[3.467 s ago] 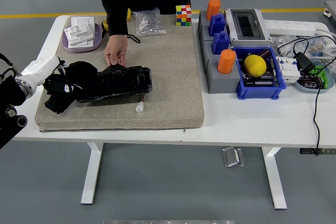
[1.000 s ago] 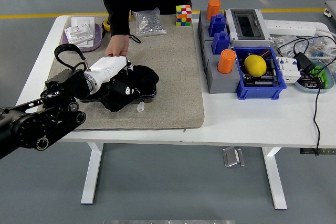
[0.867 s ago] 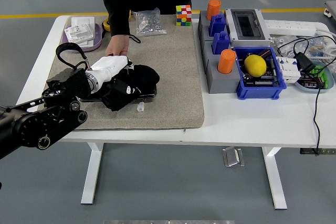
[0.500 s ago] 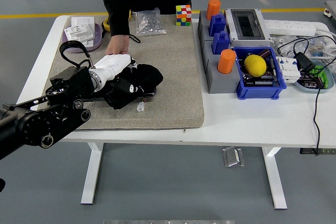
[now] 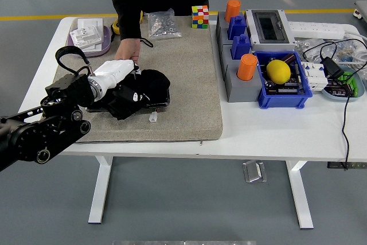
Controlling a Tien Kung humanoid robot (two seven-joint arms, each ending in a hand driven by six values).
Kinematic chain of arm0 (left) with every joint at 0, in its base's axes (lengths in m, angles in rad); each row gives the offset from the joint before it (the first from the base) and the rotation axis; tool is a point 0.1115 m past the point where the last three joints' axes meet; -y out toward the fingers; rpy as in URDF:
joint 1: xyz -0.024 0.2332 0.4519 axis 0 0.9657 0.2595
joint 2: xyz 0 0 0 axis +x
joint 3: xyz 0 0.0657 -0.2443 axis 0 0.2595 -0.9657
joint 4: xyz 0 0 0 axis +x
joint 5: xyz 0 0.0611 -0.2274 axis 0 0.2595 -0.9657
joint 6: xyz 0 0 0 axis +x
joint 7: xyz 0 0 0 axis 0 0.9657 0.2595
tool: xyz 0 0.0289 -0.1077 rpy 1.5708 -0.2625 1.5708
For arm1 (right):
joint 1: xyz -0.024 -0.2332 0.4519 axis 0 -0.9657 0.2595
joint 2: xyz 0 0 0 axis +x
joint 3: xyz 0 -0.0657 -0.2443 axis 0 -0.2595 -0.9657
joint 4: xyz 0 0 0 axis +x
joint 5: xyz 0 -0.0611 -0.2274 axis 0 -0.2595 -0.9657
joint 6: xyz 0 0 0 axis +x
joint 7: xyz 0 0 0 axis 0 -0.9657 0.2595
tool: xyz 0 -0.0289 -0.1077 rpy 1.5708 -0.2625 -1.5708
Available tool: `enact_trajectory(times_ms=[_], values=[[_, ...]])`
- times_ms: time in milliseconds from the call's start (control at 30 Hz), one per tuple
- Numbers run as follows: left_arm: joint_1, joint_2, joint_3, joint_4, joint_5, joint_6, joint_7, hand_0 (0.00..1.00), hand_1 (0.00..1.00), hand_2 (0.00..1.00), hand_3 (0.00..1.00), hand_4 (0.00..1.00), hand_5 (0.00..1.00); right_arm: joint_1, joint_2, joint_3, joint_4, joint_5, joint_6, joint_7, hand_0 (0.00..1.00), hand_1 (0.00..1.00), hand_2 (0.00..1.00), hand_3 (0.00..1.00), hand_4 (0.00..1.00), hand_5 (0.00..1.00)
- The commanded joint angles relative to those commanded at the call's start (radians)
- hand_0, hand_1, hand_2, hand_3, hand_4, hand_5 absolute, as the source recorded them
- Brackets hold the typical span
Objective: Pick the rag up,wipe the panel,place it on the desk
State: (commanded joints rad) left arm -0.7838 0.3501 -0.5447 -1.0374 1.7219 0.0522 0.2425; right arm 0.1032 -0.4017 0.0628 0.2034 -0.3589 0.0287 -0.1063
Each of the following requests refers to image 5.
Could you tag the black rag with red tag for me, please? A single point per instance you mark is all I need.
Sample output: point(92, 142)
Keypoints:
point(155, 84)

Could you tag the black glossy panel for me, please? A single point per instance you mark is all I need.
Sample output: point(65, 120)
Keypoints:
point(160, 103)

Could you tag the yellow lemon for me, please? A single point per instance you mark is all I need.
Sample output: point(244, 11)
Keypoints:
point(278, 72)

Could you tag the purple tray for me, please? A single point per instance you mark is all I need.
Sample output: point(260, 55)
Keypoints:
point(106, 45)

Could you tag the white power strip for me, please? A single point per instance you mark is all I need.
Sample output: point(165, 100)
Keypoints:
point(315, 28)

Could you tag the blue plastic bin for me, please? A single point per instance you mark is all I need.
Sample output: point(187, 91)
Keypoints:
point(282, 101)

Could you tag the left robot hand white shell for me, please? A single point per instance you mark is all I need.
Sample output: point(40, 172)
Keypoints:
point(114, 71)

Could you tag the dark circuit board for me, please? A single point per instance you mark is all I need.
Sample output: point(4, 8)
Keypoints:
point(338, 90)
point(286, 88)

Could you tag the clear bags of small parts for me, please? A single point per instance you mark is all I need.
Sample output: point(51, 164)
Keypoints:
point(308, 45)

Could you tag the grey-white distribution box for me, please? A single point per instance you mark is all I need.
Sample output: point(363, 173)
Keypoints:
point(269, 27)

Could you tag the white switch bracket pieces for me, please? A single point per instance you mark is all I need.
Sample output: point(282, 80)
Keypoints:
point(86, 38)

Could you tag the white square wall plate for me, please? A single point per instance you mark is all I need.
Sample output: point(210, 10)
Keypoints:
point(90, 22)

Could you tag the white cart corner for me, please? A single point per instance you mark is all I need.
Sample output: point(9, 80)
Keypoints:
point(362, 9)

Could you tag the clear bag of screws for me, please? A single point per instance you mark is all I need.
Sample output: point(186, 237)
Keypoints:
point(163, 27)

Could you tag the light blue dish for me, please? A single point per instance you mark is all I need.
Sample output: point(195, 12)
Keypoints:
point(335, 97)

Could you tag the white table leg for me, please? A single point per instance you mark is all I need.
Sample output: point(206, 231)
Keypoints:
point(100, 187)
point(299, 196)

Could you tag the person's right hand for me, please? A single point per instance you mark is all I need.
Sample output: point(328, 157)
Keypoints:
point(129, 50)

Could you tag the white circuit breaker block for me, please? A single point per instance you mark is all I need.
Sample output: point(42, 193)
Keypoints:
point(315, 80)

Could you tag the colourful puzzle cube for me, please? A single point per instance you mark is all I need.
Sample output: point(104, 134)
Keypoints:
point(200, 17)

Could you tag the silver metal bracket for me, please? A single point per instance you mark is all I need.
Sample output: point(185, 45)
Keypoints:
point(253, 171)

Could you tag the blue peg block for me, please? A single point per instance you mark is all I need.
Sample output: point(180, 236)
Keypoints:
point(237, 27)
point(241, 48)

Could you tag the orange cylinder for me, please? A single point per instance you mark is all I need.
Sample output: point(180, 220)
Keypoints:
point(232, 9)
point(247, 67)

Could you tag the green terminal block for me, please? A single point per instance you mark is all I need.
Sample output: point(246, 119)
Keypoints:
point(347, 77)

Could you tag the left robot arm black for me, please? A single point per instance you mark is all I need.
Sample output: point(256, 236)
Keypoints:
point(43, 136)

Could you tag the brown cylinder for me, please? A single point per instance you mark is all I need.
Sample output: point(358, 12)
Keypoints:
point(290, 58)

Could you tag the grey-brown mat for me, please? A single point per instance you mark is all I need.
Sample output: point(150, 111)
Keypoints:
point(186, 64)

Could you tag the table height control panel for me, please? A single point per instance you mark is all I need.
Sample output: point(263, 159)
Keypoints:
point(334, 165)

